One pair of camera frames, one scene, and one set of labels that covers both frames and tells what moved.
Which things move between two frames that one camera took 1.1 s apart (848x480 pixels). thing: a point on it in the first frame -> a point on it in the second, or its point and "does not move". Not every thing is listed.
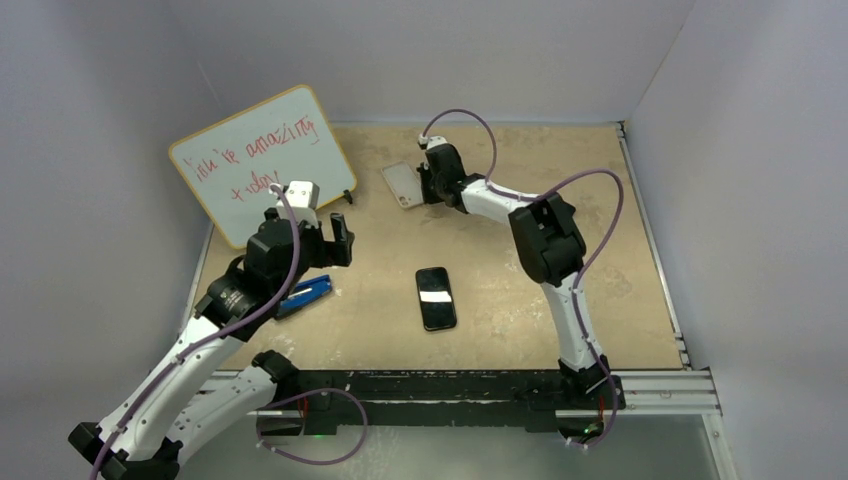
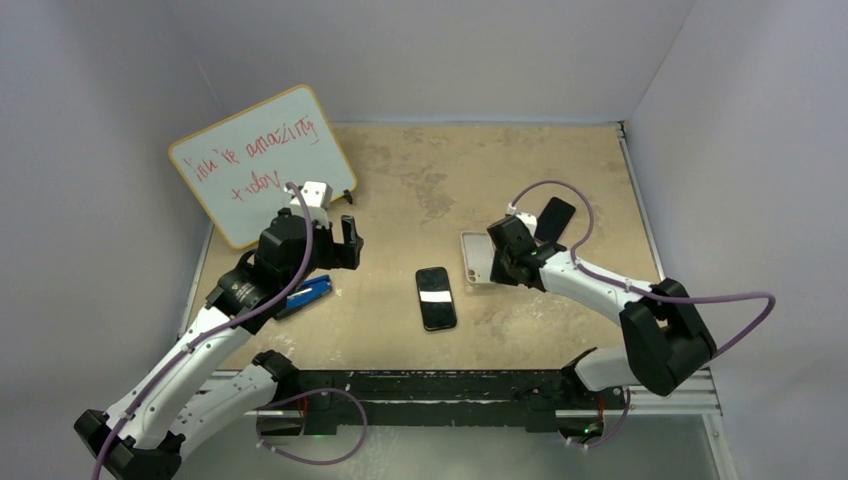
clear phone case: x=404 y=184 -> x=479 y=254
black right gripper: x=425 y=173 -> x=498 y=275
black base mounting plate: x=438 y=398 does not move
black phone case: x=436 y=298 does not move
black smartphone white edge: x=437 y=306 does not move
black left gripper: x=330 y=253 does not move
